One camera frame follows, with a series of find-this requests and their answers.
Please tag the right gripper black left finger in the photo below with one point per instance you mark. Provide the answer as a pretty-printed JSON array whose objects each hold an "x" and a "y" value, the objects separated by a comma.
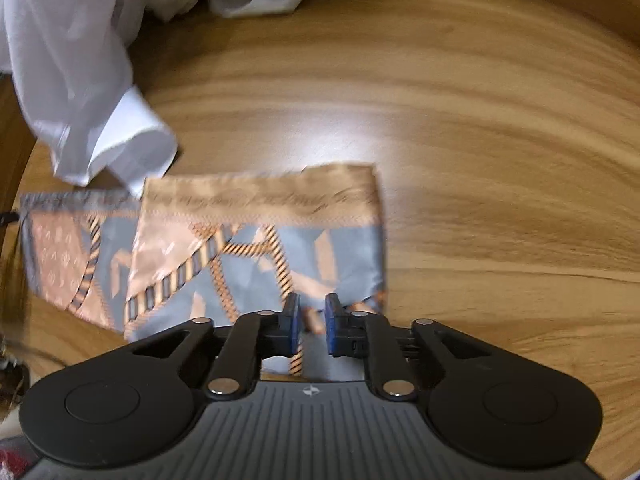
[{"x": 224, "y": 362}]

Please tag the white shirt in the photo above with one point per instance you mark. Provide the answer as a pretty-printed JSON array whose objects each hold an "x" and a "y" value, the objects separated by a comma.
[{"x": 73, "y": 79}]

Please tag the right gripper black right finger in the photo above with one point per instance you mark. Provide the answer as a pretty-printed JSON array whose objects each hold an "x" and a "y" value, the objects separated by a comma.
[{"x": 401, "y": 364}]

